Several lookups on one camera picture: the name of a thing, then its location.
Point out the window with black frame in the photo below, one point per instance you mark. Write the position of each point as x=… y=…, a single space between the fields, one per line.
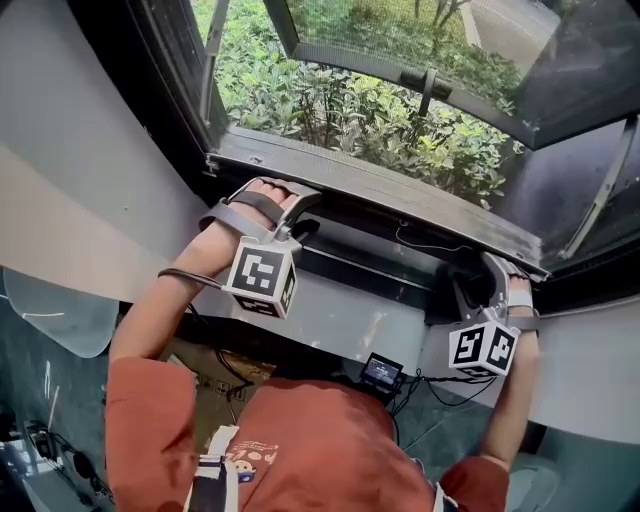
x=160 y=75

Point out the person's red shirt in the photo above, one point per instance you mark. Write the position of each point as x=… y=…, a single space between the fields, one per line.
x=325 y=440

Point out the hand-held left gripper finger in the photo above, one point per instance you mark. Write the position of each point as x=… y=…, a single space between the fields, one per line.
x=307 y=229
x=300 y=189

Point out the small black box device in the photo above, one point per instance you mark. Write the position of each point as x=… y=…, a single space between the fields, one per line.
x=42 y=440

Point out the person's right forearm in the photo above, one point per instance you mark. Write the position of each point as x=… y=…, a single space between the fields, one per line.
x=510 y=400

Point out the person's right hand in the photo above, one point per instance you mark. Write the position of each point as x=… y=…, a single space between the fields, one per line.
x=520 y=285

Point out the grey glass window sash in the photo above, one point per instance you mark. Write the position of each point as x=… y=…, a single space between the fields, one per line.
x=350 y=70

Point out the green shrub hedge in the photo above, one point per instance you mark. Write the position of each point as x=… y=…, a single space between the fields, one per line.
x=325 y=110

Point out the large brown cardboard box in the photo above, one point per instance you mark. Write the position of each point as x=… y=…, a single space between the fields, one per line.
x=210 y=410

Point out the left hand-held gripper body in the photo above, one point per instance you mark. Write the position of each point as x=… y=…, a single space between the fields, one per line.
x=255 y=272

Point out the person's left forearm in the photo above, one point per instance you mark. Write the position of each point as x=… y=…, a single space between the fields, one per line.
x=160 y=310

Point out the small black display device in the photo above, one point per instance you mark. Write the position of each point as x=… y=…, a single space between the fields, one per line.
x=382 y=371

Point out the white ceramic basin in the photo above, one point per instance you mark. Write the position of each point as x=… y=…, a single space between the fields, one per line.
x=532 y=482

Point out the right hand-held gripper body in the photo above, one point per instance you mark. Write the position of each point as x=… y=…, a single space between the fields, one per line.
x=482 y=350

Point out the black round device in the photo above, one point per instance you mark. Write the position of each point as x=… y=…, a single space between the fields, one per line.
x=82 y=462

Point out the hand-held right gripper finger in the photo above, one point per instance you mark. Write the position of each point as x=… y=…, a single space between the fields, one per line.
x=501 y=290
x=465 y=287

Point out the person's left hand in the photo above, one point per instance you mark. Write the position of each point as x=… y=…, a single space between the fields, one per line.
x=267 y=190

